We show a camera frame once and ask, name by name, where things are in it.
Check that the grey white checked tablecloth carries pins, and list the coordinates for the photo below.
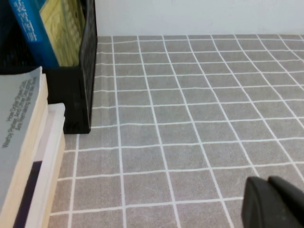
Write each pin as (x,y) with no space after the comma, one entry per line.
(190,118)

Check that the black plastic book stand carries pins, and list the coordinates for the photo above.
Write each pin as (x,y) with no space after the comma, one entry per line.
(80,71)

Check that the blue spine hardcover book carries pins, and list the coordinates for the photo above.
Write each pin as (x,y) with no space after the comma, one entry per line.
(31,31)

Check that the white book navy stripe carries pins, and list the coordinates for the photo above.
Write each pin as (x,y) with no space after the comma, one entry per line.
(51,142)

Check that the blue grey Billion Dollar book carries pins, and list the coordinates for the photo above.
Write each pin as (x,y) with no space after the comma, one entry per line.
(16,114)

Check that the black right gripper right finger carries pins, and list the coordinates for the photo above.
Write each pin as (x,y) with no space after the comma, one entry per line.
(294,204)

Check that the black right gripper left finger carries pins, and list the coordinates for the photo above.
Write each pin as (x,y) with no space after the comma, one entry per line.
(261,209)

